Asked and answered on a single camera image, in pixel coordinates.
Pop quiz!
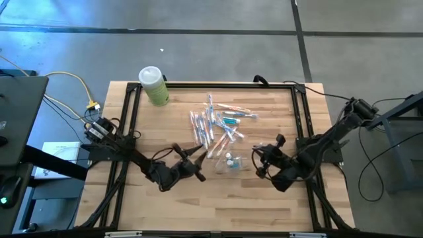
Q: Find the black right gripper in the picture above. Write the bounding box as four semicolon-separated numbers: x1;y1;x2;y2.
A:
253;134;290;180

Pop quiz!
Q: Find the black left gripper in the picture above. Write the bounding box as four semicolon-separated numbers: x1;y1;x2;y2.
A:
171;143;208;182

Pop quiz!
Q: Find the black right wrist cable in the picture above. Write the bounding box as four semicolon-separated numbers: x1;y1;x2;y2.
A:
251;147;265;179

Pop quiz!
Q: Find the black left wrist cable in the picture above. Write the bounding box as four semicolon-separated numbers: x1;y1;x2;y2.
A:
151;147;174;192

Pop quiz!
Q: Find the yellow network cable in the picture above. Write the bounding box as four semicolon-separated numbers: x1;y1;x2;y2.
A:
44;71;101;112

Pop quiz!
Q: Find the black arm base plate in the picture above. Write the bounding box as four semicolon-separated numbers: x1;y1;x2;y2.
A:
295;136;344;165
81;143;135;163

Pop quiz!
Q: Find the black cable bundle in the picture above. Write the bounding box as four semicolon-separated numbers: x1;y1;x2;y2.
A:
77;161;130;229
305;163;352;231

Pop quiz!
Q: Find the black computer mouse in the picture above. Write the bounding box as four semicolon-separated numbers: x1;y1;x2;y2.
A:
0;176;22;210

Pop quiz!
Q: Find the black aluminium table frame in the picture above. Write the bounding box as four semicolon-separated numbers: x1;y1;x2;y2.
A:
75;81;356;232

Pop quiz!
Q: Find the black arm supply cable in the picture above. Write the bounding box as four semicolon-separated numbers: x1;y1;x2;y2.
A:
283;81;351;100

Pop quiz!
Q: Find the green disinfecting wipes canister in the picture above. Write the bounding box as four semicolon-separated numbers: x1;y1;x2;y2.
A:
137;65;171;107

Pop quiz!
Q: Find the white booklet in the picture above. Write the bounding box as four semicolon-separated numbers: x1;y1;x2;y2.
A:
34;141;82;180

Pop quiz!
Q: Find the dark grey desk top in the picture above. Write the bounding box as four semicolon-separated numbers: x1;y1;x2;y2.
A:
0;69;50;166

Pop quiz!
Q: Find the black desk support beam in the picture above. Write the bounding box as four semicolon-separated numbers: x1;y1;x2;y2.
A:
21;144;89;182

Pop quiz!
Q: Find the clear plastic bag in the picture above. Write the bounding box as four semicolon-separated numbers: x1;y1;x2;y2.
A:
214;150;245;175

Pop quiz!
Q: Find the black floor cable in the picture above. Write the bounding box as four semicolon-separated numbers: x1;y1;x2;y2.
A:
358;132;423;202

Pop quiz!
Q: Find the black cable hook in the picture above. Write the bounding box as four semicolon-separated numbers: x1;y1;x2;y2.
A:
252;75;269;87

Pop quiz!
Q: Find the cream cable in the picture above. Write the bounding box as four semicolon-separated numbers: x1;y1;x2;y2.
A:
0;54;82;120

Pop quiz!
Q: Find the blue-grey metal cart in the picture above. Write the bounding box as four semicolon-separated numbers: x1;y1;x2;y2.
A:
365;91;423;199

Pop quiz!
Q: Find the white bracket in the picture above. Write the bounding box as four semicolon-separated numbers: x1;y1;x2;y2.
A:
289;232;327;238
104;231;143;238

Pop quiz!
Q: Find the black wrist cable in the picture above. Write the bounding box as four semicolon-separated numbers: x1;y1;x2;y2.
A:
251;147;265;179
151;147;174;192

